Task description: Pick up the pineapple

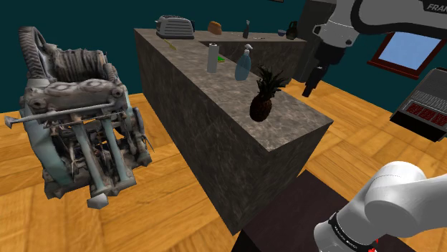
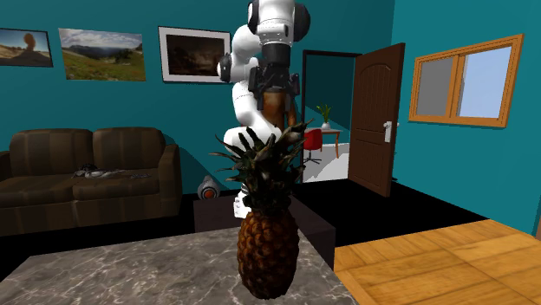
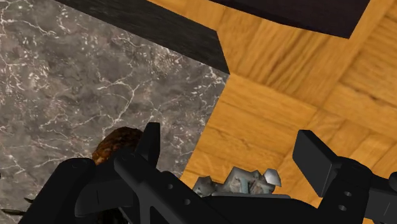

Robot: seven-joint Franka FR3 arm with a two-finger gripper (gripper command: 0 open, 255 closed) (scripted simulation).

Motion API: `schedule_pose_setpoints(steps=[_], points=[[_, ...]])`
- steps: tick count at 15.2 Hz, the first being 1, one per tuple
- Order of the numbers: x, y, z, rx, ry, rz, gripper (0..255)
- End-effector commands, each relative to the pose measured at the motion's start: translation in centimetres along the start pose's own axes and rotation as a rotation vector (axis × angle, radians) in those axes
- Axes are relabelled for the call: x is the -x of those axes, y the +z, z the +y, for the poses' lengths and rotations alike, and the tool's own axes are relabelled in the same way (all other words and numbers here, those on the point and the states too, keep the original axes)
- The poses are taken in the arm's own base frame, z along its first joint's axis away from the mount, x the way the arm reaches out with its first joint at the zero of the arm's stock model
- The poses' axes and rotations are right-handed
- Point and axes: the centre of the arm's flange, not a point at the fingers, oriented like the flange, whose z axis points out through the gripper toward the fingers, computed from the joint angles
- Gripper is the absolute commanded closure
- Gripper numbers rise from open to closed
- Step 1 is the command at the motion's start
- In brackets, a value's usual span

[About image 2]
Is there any wooden framed window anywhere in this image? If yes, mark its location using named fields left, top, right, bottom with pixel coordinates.
left=407, top=33, right=525, bottom=128

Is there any green hills wall picture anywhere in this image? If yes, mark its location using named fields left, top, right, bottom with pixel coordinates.
left=58, top=27, right=147, bottom=82

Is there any brown cylinder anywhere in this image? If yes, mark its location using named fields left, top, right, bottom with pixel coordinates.
left=262, top=89, right=297, bottom=133

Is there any white round orange-eyed object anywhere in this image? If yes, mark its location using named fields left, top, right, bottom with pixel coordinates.
left=197, top=175, right=221, bottom=201

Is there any grey black item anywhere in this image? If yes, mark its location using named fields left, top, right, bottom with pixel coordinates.
left=71, top=163, right=152, bottom=180

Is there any red office chair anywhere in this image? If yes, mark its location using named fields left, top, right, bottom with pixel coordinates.
left=303, top=128, right=323, bottom=165

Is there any dark white-framed wall picture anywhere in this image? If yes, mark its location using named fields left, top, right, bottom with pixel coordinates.
left=158, top=26, right=232, bottom=84

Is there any brown wooden door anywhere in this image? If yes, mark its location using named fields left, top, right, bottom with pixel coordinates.
left=349, top=42, right=407, bottom=198

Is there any brown pineapple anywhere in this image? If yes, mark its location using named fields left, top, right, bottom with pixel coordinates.
left=210, top=119, right=315, bottom=301

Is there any wooden table with plant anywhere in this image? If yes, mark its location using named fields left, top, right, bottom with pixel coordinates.
left=314, top=104, right=342, bottom=159

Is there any desert rock wall picture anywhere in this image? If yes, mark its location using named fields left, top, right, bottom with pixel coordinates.
left=0, top=27, right=55, bottom=68

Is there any brown sofa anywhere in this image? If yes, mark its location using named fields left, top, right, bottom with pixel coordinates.
left=0, top=127, right=184, bottom=237

